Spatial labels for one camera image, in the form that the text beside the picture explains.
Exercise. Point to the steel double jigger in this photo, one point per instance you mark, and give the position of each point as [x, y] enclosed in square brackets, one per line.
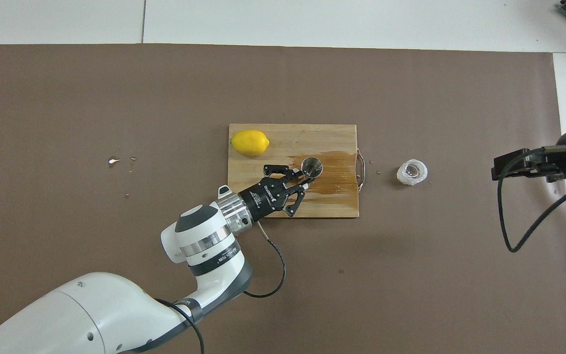
[312, 167]

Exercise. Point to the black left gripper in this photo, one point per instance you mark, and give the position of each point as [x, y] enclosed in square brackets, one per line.
[266, 196]

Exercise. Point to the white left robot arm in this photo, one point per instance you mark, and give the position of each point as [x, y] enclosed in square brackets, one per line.
[116, 314]

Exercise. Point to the brown paper table mat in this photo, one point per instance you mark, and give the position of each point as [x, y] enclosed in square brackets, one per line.
[410, 285]

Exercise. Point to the yellow lemon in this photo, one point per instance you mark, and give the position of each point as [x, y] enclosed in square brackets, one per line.
[249, 142]

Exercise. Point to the wooden cutting board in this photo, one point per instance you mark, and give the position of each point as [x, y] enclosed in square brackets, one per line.
[332, 201]

